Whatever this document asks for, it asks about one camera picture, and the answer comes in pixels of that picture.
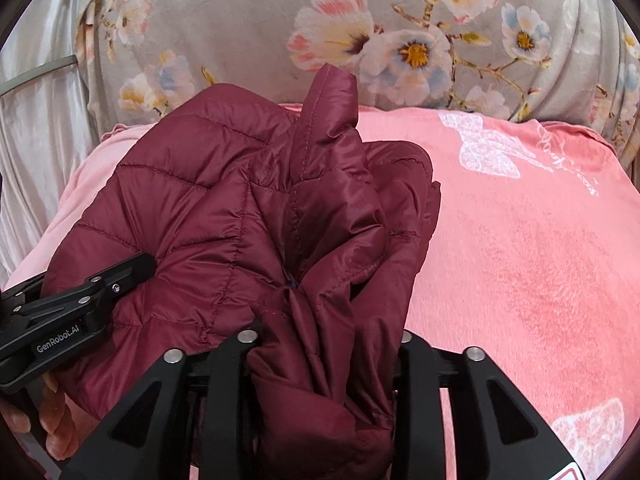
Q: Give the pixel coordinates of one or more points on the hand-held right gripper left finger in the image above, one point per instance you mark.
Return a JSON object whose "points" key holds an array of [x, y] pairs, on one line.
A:
{"points": [[235, 360]]}

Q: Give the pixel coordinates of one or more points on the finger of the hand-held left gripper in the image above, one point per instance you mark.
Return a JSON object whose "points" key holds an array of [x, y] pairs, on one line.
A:
{"points": [[125, 272]]}

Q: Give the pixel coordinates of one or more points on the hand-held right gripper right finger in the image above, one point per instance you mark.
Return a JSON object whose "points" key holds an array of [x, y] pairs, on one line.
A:
{"points": [[412, 365]]}

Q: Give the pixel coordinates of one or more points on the maroon quilted puffer jacket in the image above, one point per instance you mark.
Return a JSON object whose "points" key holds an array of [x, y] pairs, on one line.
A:
{"points": [[225, 235]]}

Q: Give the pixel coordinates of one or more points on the person's left hand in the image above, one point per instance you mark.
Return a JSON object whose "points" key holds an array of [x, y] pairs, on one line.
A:
{"points": [[65, 420]]}

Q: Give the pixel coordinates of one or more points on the white satin cloth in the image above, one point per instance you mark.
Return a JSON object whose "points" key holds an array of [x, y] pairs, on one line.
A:
{"points": [[40, 160]]}

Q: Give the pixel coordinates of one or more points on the pink blanket with white bows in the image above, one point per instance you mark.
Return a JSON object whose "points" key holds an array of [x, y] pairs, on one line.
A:
{"points": [[525, 260]]}

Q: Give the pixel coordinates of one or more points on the grey curved rod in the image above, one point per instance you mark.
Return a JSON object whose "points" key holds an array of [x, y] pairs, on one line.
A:
{"points": [[35, 74]]}

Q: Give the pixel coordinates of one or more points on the grey floral blanket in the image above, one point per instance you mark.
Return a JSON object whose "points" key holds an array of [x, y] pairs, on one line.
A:
{"points": [[260, 10]]}

